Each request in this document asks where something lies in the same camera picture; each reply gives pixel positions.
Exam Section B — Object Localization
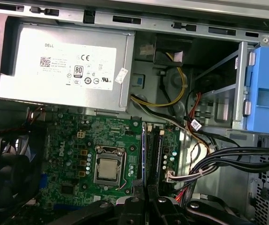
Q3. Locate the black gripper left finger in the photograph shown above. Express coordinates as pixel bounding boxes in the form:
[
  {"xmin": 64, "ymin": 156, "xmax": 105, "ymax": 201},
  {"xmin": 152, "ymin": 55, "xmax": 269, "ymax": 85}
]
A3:
[{"xmin": 46, "ymin": 179, "xmax": 147, "ymax": 225}]

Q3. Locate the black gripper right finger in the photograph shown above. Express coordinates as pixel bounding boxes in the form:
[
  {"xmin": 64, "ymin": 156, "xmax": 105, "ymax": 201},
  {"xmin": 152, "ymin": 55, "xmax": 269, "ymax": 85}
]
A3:
[{"xmin": 147, "ymin": 184, "xmax": 254, "ymax": 225}]

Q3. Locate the black RAM slot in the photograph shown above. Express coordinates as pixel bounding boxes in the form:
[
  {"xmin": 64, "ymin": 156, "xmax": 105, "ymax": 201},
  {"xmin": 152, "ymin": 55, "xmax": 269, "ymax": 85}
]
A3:
[{"xmin": 136, "ymin": 131, "xmax": 144, "ymax": 182}]

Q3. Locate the metal locking lever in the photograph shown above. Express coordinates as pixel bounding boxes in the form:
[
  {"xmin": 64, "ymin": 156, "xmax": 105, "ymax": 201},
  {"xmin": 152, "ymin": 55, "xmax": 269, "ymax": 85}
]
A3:
[{"xmin": 115, "ymin": 150, "xmax": 128, "ymax": 190}]

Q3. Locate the metal CPU socket cover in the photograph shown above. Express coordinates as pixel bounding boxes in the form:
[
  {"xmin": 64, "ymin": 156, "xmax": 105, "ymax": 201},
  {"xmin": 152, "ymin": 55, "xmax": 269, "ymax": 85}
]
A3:
[{"xmin": 93, "ymin": 145, "xmax": 128, "ymax": 190}]

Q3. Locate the silver CPU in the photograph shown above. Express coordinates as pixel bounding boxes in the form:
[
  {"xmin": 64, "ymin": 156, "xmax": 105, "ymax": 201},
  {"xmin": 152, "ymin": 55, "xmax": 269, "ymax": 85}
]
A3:
[{"xmin": 98, "ymin": 158, "xmax": 118, "ymax": 180}]

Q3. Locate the green motherboard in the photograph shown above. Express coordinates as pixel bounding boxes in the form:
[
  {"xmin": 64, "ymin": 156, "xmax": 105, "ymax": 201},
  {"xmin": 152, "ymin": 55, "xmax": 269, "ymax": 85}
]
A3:
[{"xmin": 27, "ymin": 112, "xmax": 184, "ymax": 211}]

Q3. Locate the black case fan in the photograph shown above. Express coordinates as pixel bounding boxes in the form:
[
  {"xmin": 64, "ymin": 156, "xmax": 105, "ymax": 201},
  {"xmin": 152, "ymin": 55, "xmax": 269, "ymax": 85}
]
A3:
[{"xmin": 0, "ymin": 135, "xmax": 40, "ymax": 213}]

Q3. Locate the grey metal drive cage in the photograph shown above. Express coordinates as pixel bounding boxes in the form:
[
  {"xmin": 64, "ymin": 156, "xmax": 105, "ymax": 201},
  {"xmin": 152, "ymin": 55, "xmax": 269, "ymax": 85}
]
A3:
[{"xmin": 188, "ymin": 41, "xmax": 269, "ymax": 132}]

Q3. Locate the blue plastic drive latch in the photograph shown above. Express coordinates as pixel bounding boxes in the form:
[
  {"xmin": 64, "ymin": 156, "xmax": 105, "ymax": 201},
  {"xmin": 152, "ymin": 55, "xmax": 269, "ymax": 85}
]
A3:
[{"xmin": 246, "ymin": 46, "xmax": 269, "ymax": 136}]

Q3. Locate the grey power supply unit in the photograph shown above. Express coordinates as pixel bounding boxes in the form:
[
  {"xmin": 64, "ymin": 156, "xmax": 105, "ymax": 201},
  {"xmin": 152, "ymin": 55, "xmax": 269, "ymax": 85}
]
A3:
[{"xmin": 0, "ymin": 21, "xmax": 135, "ymax": 113}]

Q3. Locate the black open PC case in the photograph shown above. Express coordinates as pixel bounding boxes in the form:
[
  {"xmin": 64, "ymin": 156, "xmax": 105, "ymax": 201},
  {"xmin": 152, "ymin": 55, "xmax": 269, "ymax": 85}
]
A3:
[{"xmin": 0, "ymin": 0, "xmax": 269, "ymax": 225}]

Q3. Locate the white barcode cable tag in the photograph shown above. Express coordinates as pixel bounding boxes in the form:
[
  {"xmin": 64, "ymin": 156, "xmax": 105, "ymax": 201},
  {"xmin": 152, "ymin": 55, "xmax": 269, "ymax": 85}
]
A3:
[{"xmin": 190, "ymin": 119, "xmax": 202, "ymax": 131}]

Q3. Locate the orange red wire bundle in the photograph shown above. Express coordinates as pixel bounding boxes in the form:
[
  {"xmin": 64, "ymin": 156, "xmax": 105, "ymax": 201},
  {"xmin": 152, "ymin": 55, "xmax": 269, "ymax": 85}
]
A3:
[{"xmin": 187, "ymin": 92, "xmax": 210, "ymax": 150}]

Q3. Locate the black cable bundle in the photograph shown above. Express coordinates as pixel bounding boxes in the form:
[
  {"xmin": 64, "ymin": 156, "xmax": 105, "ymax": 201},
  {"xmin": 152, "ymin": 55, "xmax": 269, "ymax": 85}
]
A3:
[{"xmin": 188, "ymin": 146, "xmax": 269, "ymax": 186}]

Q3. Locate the yellow wire bundle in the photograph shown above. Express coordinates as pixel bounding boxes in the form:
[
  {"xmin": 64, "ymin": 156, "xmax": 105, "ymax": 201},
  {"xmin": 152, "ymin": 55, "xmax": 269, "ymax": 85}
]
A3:
[{"xmin": 130, "ymin": 52, "xmax": 188, "ymax": 108}]

